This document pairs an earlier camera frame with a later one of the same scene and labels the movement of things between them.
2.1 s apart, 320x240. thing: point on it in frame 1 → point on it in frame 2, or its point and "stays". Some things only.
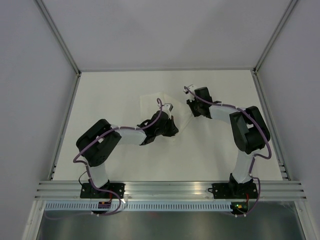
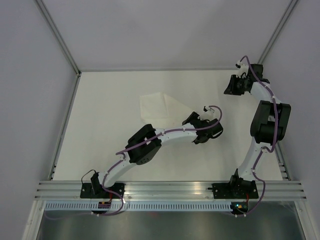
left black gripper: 173,129 → 193,116
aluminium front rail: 170,190 stays
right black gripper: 190,104 → 231,89
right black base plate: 234,191 stays
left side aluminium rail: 52,172 stays
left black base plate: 87,191 stays
